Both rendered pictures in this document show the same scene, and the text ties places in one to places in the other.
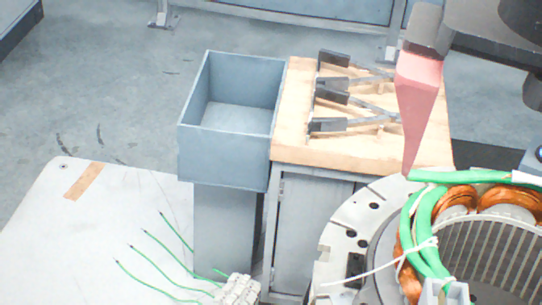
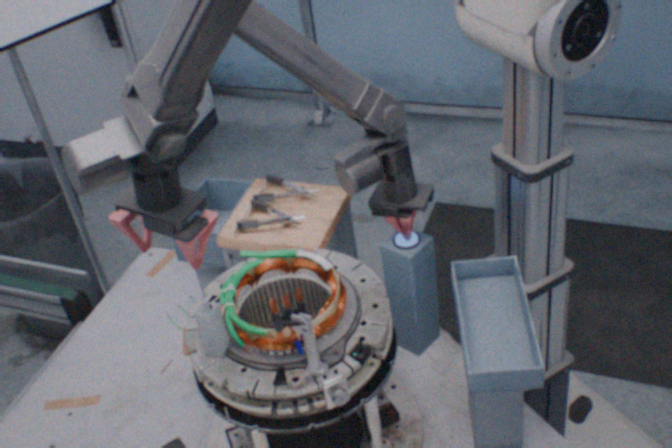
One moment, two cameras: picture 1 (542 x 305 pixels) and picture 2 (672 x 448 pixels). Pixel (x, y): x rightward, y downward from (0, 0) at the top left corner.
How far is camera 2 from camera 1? 87 cm
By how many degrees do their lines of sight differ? 16
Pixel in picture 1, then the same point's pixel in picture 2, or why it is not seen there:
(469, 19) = (125, 198)
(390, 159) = (282, 244)
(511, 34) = (135, 203)
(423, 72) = (118, 216)
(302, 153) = (233, 242)
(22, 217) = (118, 288)
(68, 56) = (233, 158)
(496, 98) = (639, 177)
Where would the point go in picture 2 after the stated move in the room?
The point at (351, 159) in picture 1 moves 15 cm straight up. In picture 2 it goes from (260, 245) to (244, 177)
